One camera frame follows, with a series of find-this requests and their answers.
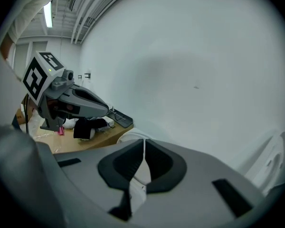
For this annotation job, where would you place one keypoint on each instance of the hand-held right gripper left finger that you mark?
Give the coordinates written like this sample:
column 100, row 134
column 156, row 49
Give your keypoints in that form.
column 85, row 186

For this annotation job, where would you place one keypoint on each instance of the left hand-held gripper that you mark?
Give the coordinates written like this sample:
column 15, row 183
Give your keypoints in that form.
column 35, row 79

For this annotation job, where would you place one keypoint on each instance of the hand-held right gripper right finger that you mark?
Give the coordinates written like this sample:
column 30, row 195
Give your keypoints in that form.
column 199, row 174

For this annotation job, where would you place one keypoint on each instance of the person's left forearm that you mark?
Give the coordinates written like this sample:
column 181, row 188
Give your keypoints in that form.
column 6, row 47

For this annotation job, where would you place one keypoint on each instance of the white toilet with oval lid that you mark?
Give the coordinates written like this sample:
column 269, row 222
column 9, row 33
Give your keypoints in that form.
column 273, row 155

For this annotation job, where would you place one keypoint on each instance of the black garment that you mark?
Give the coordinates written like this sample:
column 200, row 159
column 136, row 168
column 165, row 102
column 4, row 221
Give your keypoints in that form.
column 85, row 127

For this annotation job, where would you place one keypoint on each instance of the small white carton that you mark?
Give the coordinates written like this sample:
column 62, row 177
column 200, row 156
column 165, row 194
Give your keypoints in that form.
column 110, row 122

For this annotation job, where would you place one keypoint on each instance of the white cloth bundle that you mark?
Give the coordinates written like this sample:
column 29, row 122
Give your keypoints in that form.
column 70, row 123

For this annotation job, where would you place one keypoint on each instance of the black metal tray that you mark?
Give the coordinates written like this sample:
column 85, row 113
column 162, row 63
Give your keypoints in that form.
column 122, row 117

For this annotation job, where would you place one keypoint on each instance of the pink cloth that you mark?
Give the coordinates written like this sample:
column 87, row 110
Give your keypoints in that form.
column 61, row 131

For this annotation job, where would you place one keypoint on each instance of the ceiling pipes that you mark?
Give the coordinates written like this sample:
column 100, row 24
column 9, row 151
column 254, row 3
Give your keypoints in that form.
column 90, row 11

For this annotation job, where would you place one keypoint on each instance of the ceiling tube light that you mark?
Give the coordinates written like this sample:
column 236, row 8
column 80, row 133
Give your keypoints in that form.
column 48, row 14

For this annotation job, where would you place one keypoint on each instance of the person's white shirt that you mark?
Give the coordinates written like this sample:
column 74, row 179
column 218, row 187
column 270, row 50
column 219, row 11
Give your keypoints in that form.
column 31, row 11

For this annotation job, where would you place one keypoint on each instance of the black wall bracket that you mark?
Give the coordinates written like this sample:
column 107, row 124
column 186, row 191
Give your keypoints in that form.
column 88, row 75
column 79, row 76

